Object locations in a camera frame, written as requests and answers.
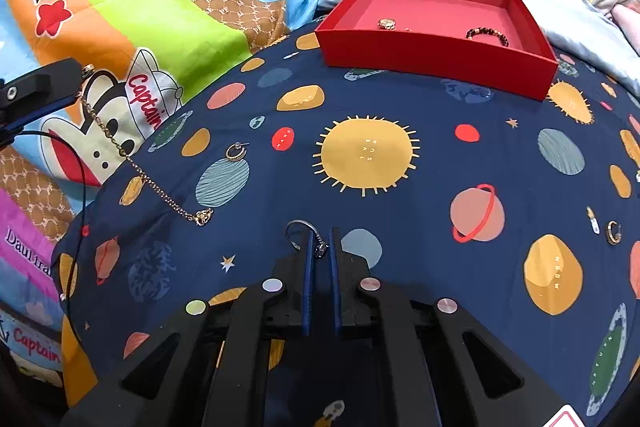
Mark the small hoop earring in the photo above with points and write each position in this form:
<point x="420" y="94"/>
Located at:
<point x="611" y="238"/>
<point x="234" y="159"/>

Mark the red cardboard box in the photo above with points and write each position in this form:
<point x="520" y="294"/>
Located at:
<point x="425" y="67"/>

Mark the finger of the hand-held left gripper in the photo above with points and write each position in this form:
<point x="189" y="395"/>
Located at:
<point x="35" y="87"/>
<point x="20" y="124"/>

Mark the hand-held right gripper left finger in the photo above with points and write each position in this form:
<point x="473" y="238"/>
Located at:
<point x="306" y="279"/>

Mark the pink cartoon face pillow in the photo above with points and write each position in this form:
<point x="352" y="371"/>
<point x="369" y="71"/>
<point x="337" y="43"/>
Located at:
<point x="624" y="16"/>

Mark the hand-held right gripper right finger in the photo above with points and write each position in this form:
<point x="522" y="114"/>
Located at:
<point x="335" y="282"/>

